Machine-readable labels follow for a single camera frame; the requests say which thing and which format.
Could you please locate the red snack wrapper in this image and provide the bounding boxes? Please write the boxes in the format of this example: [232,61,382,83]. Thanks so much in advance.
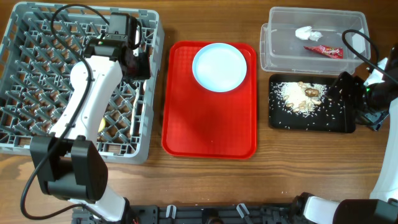
[304,45,343,59]

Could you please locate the rice and food scraps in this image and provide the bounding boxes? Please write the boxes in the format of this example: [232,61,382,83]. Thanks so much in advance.
[269,80,346,130]

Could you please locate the yellow plastic cup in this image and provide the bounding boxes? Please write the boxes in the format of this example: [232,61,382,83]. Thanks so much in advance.
[98,118,106,133]

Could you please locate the white napkin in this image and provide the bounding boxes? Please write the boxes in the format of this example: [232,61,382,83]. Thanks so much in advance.
[295,26,323,42]

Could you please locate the light blue plate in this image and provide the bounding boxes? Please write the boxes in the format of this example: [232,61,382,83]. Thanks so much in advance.
[192,43,248,93]

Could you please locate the white plastic fork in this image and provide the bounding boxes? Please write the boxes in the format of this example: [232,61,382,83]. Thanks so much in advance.
[142,80,148,93]

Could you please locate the white plastic spoon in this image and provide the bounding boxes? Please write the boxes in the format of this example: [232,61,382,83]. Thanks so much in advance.
[129,88,139,137]

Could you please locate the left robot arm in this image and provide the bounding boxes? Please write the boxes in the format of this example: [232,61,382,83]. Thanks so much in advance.
[30,12,150,223]

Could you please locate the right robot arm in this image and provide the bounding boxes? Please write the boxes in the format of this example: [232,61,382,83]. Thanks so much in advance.
[289,82,397,223]

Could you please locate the black waste tray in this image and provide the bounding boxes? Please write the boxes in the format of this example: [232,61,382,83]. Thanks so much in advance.
[268,74,356,133]

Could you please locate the grey dishwasher rack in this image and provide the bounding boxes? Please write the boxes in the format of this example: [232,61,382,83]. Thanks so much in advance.
[1,2,165,164]

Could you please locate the clear plastic bin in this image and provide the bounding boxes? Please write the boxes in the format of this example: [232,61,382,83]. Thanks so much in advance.
[259,7,369,75]

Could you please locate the red serving tray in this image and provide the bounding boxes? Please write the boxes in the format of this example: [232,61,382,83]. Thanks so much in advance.
[162,41,257,159]

